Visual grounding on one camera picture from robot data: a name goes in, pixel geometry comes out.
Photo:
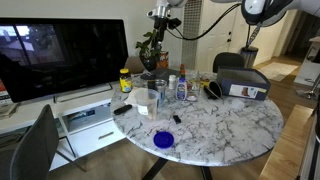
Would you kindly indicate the clear glass box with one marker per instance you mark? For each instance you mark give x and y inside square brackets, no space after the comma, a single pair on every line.
[194,87]

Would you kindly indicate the black bowl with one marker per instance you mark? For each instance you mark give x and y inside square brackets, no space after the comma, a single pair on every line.
[214,90]

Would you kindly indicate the beige floor rug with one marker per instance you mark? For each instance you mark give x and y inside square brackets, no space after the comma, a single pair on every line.
[278,70]

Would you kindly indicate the blue-label glue bottle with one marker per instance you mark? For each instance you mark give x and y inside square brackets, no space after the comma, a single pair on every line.
[181,90]

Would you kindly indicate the red-cap hot sauce bottle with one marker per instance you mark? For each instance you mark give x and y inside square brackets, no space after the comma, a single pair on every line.
[182,70]

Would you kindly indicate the grey trash can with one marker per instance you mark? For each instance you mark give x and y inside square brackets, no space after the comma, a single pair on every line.
[250,58]

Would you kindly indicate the metal robot mount frame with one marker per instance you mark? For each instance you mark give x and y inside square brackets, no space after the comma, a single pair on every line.
[311,156]

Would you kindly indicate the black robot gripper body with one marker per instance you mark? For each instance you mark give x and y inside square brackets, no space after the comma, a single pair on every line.
[160,24]

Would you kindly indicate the metal stool base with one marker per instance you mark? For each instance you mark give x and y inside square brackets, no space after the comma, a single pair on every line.
[311,93]

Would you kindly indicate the yellow-lid vitamin bottle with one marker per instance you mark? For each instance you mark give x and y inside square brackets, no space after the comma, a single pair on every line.
[125,81]

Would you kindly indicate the clear drinking glass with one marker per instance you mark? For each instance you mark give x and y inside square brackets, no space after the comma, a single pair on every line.
[161,88]

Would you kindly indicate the round blue lid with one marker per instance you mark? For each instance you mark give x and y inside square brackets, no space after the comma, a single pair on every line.
[163,140]

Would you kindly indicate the white media cabinet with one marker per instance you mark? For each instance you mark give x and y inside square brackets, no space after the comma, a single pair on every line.
[90,130]

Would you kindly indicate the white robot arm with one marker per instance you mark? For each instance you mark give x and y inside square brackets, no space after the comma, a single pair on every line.
[256,7]

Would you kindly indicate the brown paper bag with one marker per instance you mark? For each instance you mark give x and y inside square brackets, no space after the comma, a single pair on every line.
[131,65]

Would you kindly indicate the black remote control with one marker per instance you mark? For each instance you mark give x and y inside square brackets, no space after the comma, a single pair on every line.
[122,109]

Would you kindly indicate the black round-back chair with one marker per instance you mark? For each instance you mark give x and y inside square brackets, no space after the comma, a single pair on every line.
[228,60]

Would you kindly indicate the black and yellow flashlight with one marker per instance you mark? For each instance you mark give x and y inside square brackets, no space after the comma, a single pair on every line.
[151,85]

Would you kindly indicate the white vent grille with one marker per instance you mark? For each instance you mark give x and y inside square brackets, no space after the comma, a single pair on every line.
[191,50]

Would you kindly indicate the grey fabric chair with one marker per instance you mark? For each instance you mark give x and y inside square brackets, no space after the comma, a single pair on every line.
[36,146]

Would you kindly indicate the clear plastic measuring container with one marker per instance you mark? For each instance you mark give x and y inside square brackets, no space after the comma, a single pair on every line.
[148,105]

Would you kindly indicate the large black flat screen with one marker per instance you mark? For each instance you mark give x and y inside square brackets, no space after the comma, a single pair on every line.
[66,56]

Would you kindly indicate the small black clip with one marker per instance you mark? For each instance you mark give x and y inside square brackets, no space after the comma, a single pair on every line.
[176,119]

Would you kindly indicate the wooden platform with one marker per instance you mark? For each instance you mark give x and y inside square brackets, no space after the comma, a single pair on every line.
[286,146]

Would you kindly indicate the orange snack can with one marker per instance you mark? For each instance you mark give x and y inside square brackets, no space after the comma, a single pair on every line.
[163,60]

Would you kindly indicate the yellow packet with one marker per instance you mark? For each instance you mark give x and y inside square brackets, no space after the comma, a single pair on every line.
[204,82]

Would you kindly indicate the green potted plant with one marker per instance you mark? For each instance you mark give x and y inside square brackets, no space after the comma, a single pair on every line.
[148,50]

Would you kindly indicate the stack of papers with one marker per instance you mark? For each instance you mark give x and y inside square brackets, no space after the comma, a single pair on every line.
[5,106]

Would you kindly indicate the black table legs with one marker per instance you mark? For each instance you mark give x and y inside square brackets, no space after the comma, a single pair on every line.
[155,170]

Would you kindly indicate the dark blue shoe box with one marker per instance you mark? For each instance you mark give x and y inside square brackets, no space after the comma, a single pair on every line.
[243,83]

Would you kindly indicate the white pill bottle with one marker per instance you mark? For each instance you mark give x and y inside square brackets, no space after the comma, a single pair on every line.
[172,82]

